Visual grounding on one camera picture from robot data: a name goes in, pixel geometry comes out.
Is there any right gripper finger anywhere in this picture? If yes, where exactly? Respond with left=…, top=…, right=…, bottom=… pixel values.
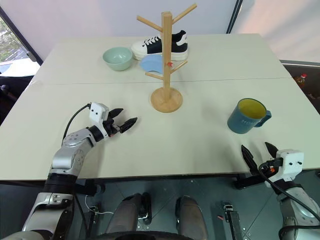
left=264, top=141, right=279, bottom=160
left=240, top=144, right=260, bottom=177

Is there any blue mug yellow inside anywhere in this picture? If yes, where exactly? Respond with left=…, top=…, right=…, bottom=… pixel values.
left=226, top=97, right=273, bottom=135

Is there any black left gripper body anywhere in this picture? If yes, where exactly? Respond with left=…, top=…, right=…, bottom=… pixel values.
left=102, top=113, right=123, bottom=138

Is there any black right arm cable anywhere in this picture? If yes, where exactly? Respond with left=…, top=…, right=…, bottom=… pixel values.
left=258, top=161, right=320, bottom=216

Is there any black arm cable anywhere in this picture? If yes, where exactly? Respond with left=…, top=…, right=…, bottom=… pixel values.
left=258, top=161, right=320, bottom=216
left=61, top=102, right=92, bottom=147

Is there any dark grey rounded shell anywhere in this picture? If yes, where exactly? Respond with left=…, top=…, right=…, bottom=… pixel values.
left=174, top=195, right=210, bottom=240
left=106, top=192, right=153, bottom=240

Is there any black table clamp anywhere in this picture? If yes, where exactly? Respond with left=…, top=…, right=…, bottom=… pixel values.
left=74, top=183, right=105, bottom=198
left=233, top=173, right=266, bottom=190

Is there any black slanted post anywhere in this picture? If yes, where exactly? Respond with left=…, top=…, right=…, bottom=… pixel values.
left=225, top=0, right=244, bottom=35

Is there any black and white sneaker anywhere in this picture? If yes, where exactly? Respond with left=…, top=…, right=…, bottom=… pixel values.
left=131, top=30, right=190, bottom=62

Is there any black diagonal window frame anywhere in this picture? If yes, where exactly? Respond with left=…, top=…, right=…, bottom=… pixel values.
left=0, top=4, right=44, bottom=67

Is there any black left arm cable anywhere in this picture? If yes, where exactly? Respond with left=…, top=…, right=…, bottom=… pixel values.
left=61, top=102, right=92, bottom=147

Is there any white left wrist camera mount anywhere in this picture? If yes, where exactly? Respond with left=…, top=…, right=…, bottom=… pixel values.
left=89, top=101, right=111, bottom=138

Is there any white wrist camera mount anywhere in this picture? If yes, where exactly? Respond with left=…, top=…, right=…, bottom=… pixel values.
left=268, top=149, right=305, bottom=182
left=89, top=101, right=111, bottom=138

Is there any pale green bowl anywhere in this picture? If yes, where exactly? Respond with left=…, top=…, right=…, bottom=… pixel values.
left=102, top=46, right=134, bottom=72

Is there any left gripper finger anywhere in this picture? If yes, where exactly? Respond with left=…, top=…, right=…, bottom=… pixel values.
left=119, top=116, right=139, bottom=134
left=109, top=107, right=124, bottom=121

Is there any black floor bracket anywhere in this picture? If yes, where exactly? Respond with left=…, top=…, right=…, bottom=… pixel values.
left=221, top=200, right=245, bottom=240

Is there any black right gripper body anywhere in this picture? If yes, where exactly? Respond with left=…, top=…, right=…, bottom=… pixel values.
left=256, top=157, right=285, bottom=179

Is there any wooden mug tree stand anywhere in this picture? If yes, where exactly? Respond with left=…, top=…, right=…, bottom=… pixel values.
left=136, top=2, right=198, bottom=114

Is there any red-capped yellow bottle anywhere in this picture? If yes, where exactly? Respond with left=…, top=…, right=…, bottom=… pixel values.
left=294, top=72, right=309, bottom=89

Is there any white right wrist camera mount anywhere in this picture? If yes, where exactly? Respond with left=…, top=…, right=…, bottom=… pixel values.
left=268, top=149, right=305, bottom=182

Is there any light blue cloth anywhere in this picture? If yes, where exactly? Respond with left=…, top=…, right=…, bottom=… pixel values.
left=139, top=55, right=165, bottom=75

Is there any thin white cable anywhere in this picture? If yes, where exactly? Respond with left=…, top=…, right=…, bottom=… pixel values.
left=84, top=194, right=115, bottom=216

